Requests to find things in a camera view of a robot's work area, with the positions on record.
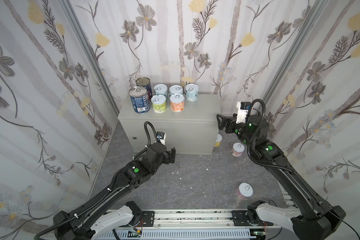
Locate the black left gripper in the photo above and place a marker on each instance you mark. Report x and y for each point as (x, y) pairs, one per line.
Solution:
(168, 156)

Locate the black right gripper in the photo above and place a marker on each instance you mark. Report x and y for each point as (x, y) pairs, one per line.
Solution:
(228, 124)

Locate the pink flower label can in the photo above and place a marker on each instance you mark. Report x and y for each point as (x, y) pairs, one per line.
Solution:
(237, 149)

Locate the orange label can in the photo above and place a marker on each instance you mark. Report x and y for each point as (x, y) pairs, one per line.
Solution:
(177, 102)

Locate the green label can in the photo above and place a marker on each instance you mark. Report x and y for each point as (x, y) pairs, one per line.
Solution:
(159, 104)

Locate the teal label can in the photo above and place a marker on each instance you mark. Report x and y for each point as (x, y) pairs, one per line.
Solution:
(192, 92)

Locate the blue nutrition label can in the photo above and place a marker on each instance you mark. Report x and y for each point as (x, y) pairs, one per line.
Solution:
(140, 99)

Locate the pale blue label can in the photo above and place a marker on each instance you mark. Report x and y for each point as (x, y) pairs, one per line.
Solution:
(176, 89)

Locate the light blue label can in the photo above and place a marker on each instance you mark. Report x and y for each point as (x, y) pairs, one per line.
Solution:
(161, 89)

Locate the dark blue tomato can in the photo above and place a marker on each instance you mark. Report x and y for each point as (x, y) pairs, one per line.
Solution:
(146, 83)

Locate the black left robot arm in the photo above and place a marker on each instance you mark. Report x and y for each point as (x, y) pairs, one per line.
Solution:
(89, 220)

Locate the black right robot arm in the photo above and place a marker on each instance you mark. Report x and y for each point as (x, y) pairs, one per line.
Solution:
(315, 218)

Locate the yellow label can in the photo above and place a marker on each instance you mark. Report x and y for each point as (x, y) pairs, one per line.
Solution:
(218, 141)

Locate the grey metal cabinet box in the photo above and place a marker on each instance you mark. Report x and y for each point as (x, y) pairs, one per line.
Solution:
(192, 131)

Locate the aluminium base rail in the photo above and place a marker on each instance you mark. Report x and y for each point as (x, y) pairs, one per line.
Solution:
(183, 217)

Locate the white slotted cable duct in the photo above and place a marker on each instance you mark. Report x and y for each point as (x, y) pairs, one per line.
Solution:
(186, 234)

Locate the aluminium corner frame right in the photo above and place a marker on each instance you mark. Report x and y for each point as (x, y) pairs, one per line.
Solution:
(302, 36)

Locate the aluminium corner frame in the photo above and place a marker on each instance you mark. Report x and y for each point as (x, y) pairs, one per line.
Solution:
(89, 53)
(302, 36)

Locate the aluminium corner frame left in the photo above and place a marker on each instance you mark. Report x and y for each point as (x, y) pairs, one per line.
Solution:
(89, 53)

